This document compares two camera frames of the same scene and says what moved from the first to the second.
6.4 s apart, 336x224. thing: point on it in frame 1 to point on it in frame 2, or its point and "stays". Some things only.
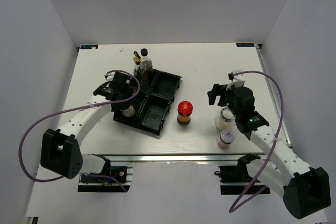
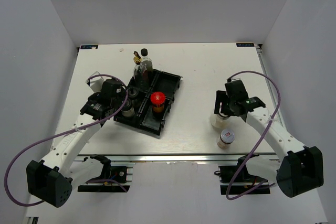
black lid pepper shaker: [129, 112] stays
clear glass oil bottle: [137, 69] stays
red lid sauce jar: [185, 108] to [157, 99]
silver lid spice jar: [226, 138] stays
